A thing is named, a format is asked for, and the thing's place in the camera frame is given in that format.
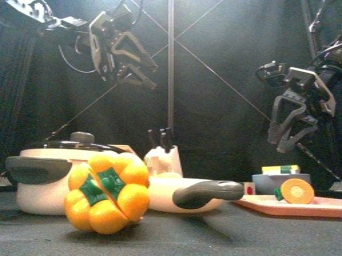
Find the dark slanted frame strut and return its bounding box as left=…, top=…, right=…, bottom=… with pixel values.
left=299, top=0, right=322, bottom=59

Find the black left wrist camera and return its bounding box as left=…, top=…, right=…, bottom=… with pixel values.
left=104, top=3, right=137, bottom=31

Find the pink cutting board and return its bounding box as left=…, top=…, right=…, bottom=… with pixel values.
left=233, top=194, right=342, bottom=218

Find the yellow green toy block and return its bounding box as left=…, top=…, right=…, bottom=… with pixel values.
left=260, top=164, right=300, bottom=176

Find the small orange tan box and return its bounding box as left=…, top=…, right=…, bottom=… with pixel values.
left=105, top=143, right=134, bottom=154

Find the white toy pot grey handle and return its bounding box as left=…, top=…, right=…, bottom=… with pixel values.
left=4, top=147, right=98, bottom=216

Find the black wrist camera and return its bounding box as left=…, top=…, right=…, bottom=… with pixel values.
left=255, top=60, right=291, bottom=88
left=104, top=3, right=137, bottom=31

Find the vertical metal frame pole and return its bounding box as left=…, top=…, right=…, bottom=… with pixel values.
left=167, top=0, right=176, bottom=134

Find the white toy knife block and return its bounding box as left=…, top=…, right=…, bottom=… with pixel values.
left=142, top=144, right=184, bottom=178

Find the yellow toy bell pepper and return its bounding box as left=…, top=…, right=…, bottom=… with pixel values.
left=62, top=151, right=151, bottom=235

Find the white toy pan grey handle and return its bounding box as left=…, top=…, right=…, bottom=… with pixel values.
left=145, top=176, right=245, bottom=214

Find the orange carrot slice green stem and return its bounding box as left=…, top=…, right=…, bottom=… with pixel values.
left=272, top=178, right=316, bottom=205

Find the blue grey toy bowl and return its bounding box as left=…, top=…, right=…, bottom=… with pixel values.
left=251, top=172, right=312, bottom=196

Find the black toy knife handle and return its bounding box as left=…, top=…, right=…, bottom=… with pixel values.
left=159, top=128, right=168, bottom=154
left=165, top=127, right=175, bottom=151

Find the black pot lid with knob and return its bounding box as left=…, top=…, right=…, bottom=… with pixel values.
left=25, top=131, right=129, bottom=154

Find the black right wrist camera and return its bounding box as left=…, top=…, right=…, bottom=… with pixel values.
left=255, top=60, right=291, bottom=88

